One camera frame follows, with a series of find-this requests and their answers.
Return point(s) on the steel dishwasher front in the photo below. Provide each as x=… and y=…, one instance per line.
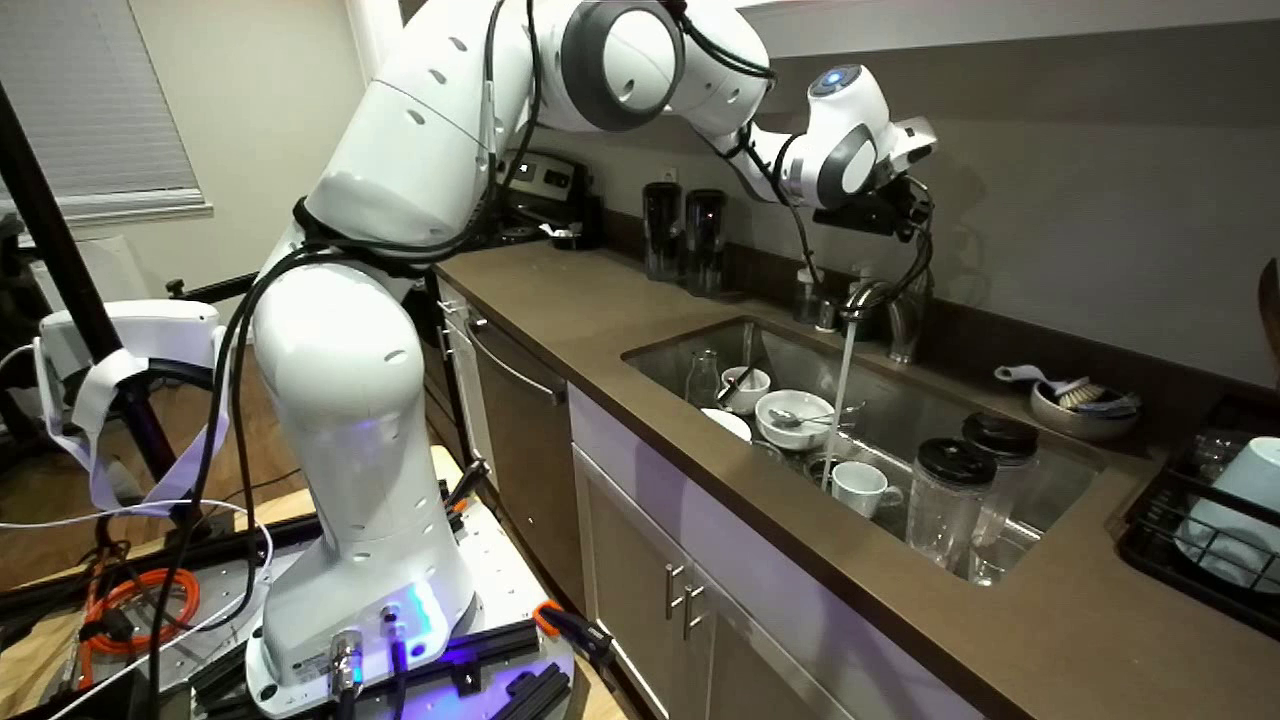
x=524, y=454

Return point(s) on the white window blind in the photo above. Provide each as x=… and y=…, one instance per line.
x=92, y=105

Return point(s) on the small steel cup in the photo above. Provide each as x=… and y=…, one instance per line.
x=825, y=316

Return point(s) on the metal spoon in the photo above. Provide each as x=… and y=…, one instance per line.
x=791, y=416

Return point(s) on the clear bottle with black lid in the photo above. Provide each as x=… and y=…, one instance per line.
x=948, y=505
x=1006, y=445

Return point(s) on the clear glass jar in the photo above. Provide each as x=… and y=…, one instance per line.
x=706, y=379

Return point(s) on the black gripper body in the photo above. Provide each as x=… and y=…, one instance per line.
x=896, y=203

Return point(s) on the white dish brush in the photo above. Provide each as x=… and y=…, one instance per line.
x=1032, y=379

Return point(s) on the white mug in sink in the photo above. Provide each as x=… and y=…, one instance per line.
x=863, y=485

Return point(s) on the large white bowl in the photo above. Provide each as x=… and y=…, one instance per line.
x=799, y=416

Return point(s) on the thin black stick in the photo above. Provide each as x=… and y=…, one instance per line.
x=736, y=384

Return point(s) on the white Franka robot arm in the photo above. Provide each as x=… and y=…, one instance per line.
x=344, y=403

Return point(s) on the grey lower cabinets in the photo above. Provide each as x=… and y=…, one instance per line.
x=745, y=600

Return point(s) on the round brush holder bowl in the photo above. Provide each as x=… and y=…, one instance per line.
x=1084, y=416

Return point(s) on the stainless steel sink basin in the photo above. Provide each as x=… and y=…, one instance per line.
x=921, y=406

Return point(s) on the overhead cabinet above sink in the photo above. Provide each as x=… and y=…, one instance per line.
x=1040, y=25

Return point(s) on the white container in rack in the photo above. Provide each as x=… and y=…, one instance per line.
x=1242, y=501

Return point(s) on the steel kitchen stove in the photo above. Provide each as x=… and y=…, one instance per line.
x=553, y=180

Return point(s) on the clear soap dispenser white pump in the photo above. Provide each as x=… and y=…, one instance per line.
x=809, y=303

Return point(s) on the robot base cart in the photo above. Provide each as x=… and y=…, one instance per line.
x=504, y=575

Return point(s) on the black stand pole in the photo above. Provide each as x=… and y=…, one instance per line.
x=66, y=266

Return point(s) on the dark tumbler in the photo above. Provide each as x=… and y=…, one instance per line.
x=706, y=241
x=661, y=231

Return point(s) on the steel kitchen faucet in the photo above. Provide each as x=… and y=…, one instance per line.
x=910, y=324

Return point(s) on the small white bowl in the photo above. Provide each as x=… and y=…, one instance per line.
x=745, y=384

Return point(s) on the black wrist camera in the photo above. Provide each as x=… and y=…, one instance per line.
x=839, y=205

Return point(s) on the black dish rack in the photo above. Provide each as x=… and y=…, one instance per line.
x=1161, y=535

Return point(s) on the white plate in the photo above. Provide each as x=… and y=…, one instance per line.
x=730, y=427

